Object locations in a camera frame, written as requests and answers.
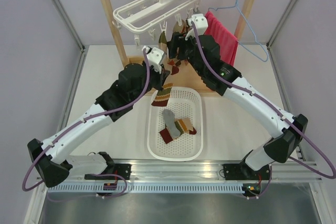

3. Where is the argyle sock left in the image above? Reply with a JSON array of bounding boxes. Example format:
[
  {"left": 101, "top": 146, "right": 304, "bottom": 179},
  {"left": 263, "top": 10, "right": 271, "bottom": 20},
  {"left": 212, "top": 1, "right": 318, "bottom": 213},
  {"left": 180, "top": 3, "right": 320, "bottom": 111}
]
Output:
[{"left": 168, "top": 22, "right": 184, "bottom": 75}]

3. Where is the argyle sock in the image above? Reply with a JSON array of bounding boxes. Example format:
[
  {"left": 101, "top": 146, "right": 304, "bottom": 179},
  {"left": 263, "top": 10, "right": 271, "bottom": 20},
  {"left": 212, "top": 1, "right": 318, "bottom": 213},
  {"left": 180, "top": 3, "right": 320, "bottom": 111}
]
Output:
[
  {"left": 168, "top": 22, "right": 184, "bottom": 75},
  {"left": 181, "top": 24, "right": 190, "bottom": 66}
]

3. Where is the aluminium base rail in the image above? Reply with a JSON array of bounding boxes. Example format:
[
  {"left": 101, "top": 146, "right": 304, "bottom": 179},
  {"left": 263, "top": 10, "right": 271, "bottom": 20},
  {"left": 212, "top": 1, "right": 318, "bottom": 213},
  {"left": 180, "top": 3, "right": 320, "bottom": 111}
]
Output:
[{"left": 39, "top": 158, "right": 321, "bottom": 185}]

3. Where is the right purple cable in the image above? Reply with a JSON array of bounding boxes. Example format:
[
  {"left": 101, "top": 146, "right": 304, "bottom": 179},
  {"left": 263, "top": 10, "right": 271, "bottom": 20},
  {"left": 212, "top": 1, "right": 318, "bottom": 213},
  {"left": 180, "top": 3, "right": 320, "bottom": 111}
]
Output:
[{"left": 190, "top": 20, "right": 336, "bottom": 180}]

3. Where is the beige striped sock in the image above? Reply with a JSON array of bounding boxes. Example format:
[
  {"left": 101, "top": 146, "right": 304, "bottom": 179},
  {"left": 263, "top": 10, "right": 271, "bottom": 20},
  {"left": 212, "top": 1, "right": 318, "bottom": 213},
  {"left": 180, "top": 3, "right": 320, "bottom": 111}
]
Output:
[
  {"left": 159, "top": 118, "right": 197, "bottom": 144},
  {"left": 151, "top": 31, "right": 173, "bottom": 107}
]

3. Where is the right aluminium frame post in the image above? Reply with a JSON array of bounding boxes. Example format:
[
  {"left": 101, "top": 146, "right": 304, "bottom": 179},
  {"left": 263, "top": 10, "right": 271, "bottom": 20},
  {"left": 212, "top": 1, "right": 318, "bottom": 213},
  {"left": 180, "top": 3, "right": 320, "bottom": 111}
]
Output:
[{"left": 266, "top": 0, "right": 316, "bottom": 49}]

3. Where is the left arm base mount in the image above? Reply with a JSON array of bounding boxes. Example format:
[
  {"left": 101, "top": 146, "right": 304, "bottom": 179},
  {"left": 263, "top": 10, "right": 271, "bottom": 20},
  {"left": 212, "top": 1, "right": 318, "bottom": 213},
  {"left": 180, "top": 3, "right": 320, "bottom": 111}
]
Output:
[{"left": 85, "top": 152, "right": 131, "bottom": 180}]

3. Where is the aluminium frame post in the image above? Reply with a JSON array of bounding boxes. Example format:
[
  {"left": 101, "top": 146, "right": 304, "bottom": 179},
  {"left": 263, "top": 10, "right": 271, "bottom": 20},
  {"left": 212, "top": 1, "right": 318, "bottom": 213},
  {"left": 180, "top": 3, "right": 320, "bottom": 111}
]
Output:
[
  {"left": 266, "top": 0, "right": 316, "bottom": 49},
  {"left": 51, "top": 0, "right": 85, "bottom": 52}
]

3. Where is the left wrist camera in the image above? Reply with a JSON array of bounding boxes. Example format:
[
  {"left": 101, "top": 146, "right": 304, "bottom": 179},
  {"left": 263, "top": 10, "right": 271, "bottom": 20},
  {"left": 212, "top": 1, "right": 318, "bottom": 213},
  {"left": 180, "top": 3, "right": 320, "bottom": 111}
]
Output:
[{"left": 142, "top": 46, "right": 166, "bottom": 73}]

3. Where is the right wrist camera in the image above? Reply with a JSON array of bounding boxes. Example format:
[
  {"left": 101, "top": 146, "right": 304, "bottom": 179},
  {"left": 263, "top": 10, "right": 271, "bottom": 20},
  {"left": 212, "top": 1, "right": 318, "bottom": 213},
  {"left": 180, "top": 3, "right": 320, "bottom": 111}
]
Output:
[{"left": 187, "top": 13, "right": 208, "bottom": 36}]

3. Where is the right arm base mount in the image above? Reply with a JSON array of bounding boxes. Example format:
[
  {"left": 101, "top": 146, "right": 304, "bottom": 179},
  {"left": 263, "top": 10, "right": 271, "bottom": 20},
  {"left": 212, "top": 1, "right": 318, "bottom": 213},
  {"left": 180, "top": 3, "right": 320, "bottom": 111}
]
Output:
[{"left": 223, "top": 156, "right": 272, "bottom": 200}]

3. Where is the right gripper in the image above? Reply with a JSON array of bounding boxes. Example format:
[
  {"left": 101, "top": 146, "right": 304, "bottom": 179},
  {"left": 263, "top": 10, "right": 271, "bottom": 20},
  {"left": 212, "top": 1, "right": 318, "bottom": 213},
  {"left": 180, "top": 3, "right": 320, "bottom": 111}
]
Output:
[{"left": 167, "top": 30, "right": 205, "bottom": 77}]

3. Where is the purple cable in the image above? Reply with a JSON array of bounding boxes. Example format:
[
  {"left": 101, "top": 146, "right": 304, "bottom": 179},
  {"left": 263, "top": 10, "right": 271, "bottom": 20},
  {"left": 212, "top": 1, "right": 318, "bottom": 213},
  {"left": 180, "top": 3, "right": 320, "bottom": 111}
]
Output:
[
  {"left": 190, "top": 20, "right": 336, "bottom": 180},
  {"left": 22, "top": 48, "right": 152, "bottom": 203}
]

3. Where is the white clip sock hanger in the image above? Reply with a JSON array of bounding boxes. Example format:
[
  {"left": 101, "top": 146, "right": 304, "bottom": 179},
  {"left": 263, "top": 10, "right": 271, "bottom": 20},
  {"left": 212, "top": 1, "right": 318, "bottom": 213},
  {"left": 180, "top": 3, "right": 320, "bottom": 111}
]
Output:
[{"left": 112, "top": 0, "right": 200, "bottom": 49}]

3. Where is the white perforated plastic basket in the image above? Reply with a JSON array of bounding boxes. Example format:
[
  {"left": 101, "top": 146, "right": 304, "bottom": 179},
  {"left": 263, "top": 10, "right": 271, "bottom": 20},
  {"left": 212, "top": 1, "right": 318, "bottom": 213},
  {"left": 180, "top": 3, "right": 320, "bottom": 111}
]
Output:
[{"left": 147, "top": 87, "right": 204, "bottom": 162}]

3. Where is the left aluminium frame post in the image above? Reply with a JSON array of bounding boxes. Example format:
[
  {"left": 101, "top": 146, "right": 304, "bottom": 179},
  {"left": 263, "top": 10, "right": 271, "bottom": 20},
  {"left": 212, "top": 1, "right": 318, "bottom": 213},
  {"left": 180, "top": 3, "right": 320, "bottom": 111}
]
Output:
[{"left": 51, "top": 0, "right": 85, "bottom": 52}]

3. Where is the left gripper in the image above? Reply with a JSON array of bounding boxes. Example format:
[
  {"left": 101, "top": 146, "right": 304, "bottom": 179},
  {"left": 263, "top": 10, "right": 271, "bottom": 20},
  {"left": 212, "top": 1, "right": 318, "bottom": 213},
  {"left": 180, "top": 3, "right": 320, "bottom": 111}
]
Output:
[{"left": 130, "top": 60, "right": 171, "bottom": 103}]

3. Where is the white slotted cable duct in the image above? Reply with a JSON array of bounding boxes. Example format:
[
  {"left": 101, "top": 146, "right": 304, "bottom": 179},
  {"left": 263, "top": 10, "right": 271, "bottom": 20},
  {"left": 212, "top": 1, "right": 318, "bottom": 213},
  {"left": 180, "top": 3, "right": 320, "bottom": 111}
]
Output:
[{"left": 48, "top": 182, "right": 245, "bottom": 194}]

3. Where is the argyle sock right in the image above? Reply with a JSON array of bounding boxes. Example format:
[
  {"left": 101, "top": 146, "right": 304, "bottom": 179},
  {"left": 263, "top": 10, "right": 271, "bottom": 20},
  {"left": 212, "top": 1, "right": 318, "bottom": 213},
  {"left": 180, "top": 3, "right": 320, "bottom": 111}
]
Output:
[{"left": 181, "top": 24, "right": 190, "bottom": 66}]

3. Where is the blue wire hanger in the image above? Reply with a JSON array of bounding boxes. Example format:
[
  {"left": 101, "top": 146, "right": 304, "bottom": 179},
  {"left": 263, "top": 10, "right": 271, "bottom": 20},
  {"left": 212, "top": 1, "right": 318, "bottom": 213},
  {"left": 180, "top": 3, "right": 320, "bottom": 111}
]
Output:
[{"left": 208, "top": 0, "right": 269, "bottom": 62}]

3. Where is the grey sock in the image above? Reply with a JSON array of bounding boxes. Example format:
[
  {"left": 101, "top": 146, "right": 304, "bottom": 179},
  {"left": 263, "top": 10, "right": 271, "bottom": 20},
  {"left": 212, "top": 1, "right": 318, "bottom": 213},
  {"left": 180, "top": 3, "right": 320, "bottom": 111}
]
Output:
[{"left": 162, "top": 109, "right": 181, "bottom": 139}]

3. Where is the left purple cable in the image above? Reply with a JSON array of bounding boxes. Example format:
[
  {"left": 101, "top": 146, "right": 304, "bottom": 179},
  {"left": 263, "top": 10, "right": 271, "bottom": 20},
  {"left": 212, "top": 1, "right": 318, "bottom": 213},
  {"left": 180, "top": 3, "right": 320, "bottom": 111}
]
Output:
[{"left": 22, "top": 48, "right": 152, "bottom": 203}]

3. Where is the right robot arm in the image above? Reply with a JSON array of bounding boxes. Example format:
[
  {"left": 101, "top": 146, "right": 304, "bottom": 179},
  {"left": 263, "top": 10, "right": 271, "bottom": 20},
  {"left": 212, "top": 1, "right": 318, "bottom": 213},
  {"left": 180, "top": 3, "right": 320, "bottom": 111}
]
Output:
[{"left": 167, "top": 32, "right": 308, "bottom": 179}]

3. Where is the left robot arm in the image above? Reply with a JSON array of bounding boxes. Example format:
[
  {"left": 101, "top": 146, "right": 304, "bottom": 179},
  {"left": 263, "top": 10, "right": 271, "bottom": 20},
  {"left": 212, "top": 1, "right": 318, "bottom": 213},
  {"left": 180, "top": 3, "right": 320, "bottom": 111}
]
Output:
[{"left": 27, "top": 62, "right": 170, "bottom": 188}]

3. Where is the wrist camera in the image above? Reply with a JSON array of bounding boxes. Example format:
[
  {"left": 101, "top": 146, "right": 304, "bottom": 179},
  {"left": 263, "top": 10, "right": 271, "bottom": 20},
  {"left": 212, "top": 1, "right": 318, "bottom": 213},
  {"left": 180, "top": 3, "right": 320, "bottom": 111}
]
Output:
[
  {"left": 142, "top": 46, "right": 166, "bottom": 73},
  {"left": 187, "top": 13, "right": 208, "bottom": 36}
]

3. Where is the pink towel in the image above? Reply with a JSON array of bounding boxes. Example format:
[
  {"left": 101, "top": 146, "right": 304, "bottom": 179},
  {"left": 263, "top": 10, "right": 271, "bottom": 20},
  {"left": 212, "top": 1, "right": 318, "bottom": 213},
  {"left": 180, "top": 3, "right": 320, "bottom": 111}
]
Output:
[{"left": 205, "top": 11, "right": 238, "bottom": 66}]

